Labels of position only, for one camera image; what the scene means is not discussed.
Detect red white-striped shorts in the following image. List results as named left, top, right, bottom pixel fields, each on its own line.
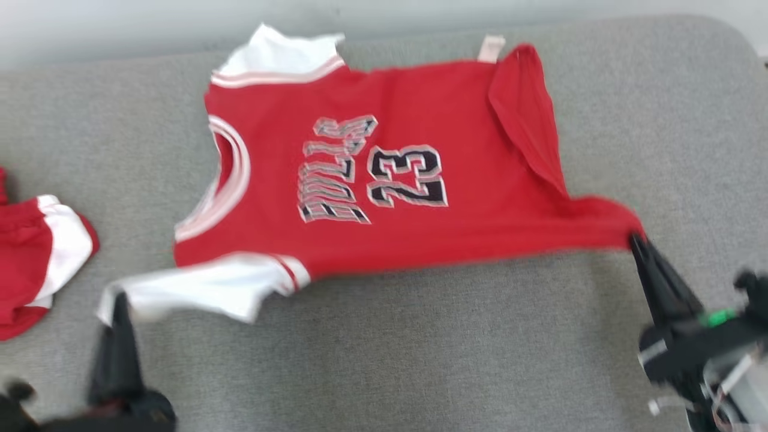
left=0, top=167, right=100, bottom=343

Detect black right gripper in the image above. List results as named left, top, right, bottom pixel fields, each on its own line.
left=629, top=233, right=768, bottom=386

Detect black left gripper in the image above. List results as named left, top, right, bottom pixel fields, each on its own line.
left=30, top=293, right=178, bottom=432

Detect red number 23 jersey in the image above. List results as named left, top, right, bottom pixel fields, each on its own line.
left=96, top=23, right=647, bottom=325

